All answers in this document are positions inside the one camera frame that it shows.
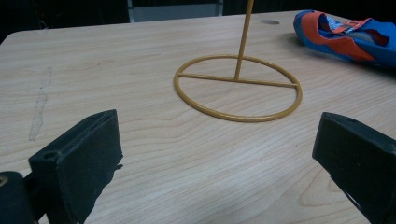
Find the grey metal frame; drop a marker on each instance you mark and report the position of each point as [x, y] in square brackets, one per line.
[174, 11]

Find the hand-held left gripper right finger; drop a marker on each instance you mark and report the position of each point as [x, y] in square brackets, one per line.
[358, 155]

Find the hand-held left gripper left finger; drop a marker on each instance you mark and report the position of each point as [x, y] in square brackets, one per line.
[84, 155]

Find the blue and orange shoe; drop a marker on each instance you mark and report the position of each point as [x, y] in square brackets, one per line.
[342, 43]

